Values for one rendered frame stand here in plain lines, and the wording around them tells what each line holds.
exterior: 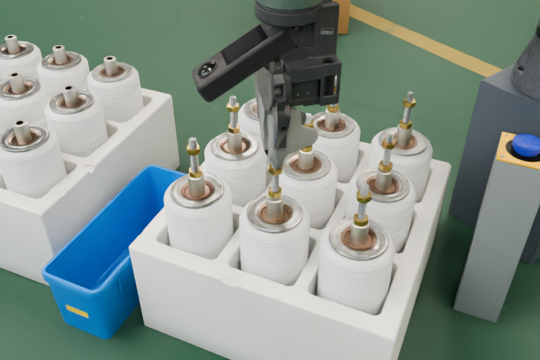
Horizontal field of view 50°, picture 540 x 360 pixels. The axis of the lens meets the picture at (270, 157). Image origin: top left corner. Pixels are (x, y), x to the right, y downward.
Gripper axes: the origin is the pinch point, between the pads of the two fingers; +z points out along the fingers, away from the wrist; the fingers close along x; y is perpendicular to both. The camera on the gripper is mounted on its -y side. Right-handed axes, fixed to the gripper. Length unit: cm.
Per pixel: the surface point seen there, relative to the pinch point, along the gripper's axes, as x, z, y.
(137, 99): 43.8, 14.4, -13.2
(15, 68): 57, 11, -35
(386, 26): 101, 35, 69
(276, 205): -1.1, 7.1, 0.5
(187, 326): 1.3, 30.2, -12.8
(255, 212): 0.7, 9.3, -1.9
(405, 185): 0.2, 9.5, 20.1
